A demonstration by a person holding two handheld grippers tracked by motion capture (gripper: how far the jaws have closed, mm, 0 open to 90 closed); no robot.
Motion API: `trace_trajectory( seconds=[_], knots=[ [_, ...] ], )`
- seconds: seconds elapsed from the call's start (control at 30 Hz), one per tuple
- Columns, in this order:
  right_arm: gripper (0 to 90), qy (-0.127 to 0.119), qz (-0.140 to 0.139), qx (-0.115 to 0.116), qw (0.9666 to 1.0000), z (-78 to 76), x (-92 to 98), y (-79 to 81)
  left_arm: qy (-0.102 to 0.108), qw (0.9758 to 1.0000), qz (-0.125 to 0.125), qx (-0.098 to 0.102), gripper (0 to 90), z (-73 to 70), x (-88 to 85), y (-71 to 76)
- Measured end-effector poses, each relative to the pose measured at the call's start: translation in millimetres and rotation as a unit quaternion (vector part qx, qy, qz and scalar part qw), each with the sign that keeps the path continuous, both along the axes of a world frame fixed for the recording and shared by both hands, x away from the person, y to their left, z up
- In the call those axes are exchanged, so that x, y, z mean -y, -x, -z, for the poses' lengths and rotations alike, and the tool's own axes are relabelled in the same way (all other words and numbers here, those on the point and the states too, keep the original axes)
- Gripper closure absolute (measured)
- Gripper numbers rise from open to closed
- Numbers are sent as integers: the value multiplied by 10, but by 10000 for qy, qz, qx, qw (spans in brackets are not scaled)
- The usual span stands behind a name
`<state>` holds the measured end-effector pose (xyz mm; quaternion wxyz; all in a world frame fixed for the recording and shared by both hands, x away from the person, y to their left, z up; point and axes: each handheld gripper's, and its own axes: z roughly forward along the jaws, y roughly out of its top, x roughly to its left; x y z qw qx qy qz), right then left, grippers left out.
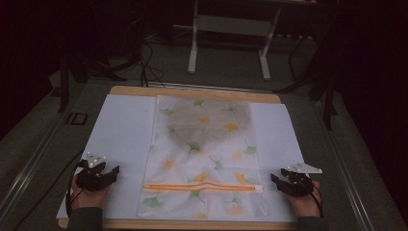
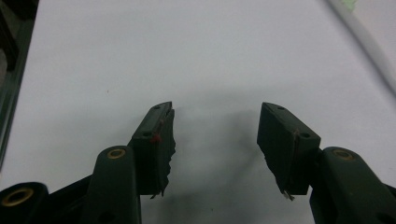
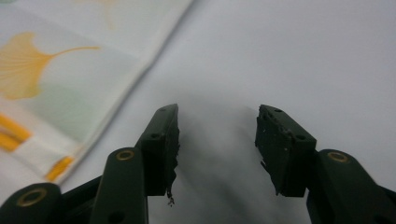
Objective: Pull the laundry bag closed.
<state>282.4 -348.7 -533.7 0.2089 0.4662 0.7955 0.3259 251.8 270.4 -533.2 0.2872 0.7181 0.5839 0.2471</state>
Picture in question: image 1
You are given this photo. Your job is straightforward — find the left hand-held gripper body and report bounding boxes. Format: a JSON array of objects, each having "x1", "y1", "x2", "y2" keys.
[{"x1": 75, "y1": 152, "x2": 110, "y2": 193}]

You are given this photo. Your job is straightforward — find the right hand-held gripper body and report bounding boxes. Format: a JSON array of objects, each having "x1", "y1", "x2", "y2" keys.
[{"x1": 282, "y1": 161, "x2": 323, "y2": 198}]

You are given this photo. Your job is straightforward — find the leaf print mesh laundry bag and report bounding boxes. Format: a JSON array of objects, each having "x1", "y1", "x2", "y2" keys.
[{"x1": 137, "y1": 94, "x2": 269, "y2": 220}]

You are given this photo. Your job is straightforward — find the white mat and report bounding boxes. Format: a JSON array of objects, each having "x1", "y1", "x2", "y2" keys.
[{"x1": 56, "y1": 93, "x2": 306, "y2": 223}]

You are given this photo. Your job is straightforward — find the dark metal stand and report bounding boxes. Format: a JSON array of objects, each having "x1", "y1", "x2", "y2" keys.
[
  {"x1": 274, "y1": 28, "x2": 341, "y2": 132},
  {"x1": 57, "y1": 47, "x2": 129, "y2": 114}
]

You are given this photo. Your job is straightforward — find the white metal stand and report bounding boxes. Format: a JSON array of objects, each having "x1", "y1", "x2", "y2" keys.
[{"x1": 187, "y1": 0, "x2": 284, "y2": 82}]

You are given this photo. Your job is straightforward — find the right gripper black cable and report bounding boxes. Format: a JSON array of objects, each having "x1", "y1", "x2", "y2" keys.
[{"x1": 308, "y1": 182, "x2": 325, "y2": 218}]

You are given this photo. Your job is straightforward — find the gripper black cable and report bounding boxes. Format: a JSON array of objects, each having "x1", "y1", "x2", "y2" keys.
[
  {"x1": 64, "y1": 159, "x2": 88, "y2": 219},
  {"x1": 308, "y1": 182, "x2": 325, "y2": 218}
]

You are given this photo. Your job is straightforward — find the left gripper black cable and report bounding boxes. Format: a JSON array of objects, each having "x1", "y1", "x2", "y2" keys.
[{"x1": 64, "y1": 159, "x2": 88, "y2": 219}]

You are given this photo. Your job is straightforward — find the metal floor rail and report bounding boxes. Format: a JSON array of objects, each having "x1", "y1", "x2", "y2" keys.
[
  {"x1": 0, "y1": 105, "x2": 81, "y2": 216},
  {"x1": 312, "y1": 101, "x2": 377, "y2": 231}
]

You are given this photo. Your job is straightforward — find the black floor bracket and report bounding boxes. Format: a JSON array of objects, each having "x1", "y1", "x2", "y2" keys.
[{"x1": 64, "y1": 112, "x2": 89, "y2": 126}]

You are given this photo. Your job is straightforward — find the black floor cables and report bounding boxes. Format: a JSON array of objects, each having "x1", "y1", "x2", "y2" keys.
[{"x1": 138, "y1": 40, "x2": 167, "y2": 90}]

